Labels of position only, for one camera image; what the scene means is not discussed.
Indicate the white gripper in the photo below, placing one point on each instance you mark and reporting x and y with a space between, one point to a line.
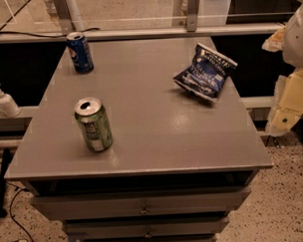
297 43

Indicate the green soda can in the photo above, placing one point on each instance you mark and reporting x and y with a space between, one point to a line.
92 119

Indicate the blue pepsi can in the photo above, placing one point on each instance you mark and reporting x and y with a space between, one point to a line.
80 53

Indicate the blue chip bag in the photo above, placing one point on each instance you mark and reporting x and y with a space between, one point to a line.
207 73

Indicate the grey drawer cabinet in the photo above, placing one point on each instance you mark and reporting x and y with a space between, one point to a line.
188 162

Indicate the metal drawer knob upper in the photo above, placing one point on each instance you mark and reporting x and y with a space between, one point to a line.
144 211

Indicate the metal drawer knob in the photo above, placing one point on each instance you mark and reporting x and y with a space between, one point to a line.
148 235
144 211

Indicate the metal drawer knob lower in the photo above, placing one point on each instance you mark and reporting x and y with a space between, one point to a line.
148 235

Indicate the white pump bottle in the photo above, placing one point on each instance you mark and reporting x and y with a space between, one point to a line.
8 105

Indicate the black stand leg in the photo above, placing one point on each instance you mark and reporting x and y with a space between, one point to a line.
6 158

